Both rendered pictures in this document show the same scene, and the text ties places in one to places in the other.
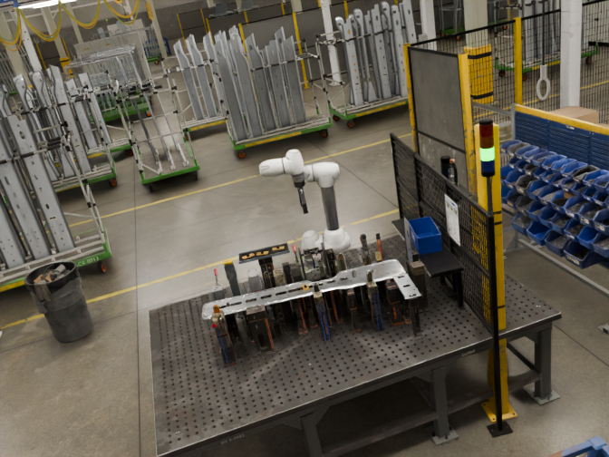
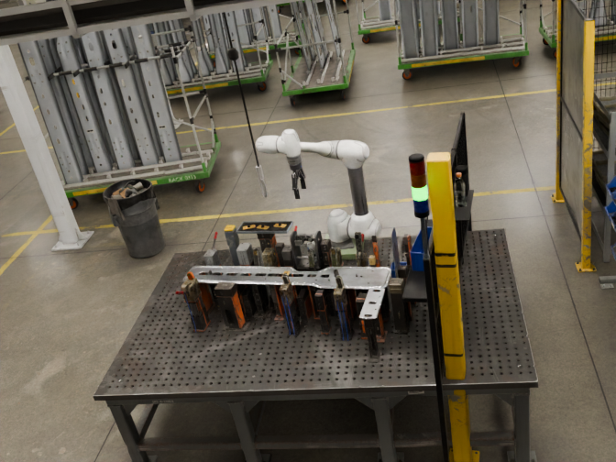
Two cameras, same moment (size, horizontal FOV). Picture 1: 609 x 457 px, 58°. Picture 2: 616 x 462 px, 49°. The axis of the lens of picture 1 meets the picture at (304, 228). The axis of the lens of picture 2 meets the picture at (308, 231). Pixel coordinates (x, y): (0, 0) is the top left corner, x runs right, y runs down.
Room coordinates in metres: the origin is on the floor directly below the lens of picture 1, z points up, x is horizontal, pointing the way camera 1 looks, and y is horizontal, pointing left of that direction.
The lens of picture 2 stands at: (-0.02, -1.66, 3.30)
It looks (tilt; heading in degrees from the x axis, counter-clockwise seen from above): 29 degrees down; 25
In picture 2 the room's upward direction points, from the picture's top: 11 degrees counter-clockwise
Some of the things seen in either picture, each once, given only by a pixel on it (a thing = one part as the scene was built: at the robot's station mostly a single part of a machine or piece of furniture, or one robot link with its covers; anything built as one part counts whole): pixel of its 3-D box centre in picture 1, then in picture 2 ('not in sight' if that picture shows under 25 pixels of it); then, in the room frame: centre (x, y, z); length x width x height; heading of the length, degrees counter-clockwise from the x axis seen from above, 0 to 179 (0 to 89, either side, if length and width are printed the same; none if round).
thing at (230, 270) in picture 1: (236, 289); (236, 256); (3.53, 0.58, 0.92); 0.08 x 0.08 x 0.44; 3
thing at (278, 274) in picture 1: (283, 295); (273, 275); (3.37, 0.24, 0.89); 0.13 x 0.11 x 0.38; 3
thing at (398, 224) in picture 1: (424, 243); (431, 257); (3.47, -0.82, 1.02); 0.90 x 0.22 x 0.03; 3
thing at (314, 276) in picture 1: (316, 277); (311, 264); (3.43, -0.02, 0.94); 0.18 x 0.13 x 0.49; 93
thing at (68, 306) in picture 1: (62, 302); (137, 219); (4.95, 2.52, 0.36); 0.54 x 0.50 x 0.73; 12
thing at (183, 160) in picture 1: (156, 127); (314, 30); (9.97, 2.24, 0.88); 1.91 x 1.00 x 1.76; 13
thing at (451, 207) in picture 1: (453, 219); not in sight; (3.18, -0.95, 1.30); 0.23 x 0.02 x 0.31; 3
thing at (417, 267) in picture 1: (420, 286); (399, 306); (3.14, -0.68, 0.88); 0.08 x 0.08 x 0.36; 3
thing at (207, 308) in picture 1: (303, 289); (282, 276); (3.21, 0.09, 1.00); 1.38 x 0.22 x 0.02; 93
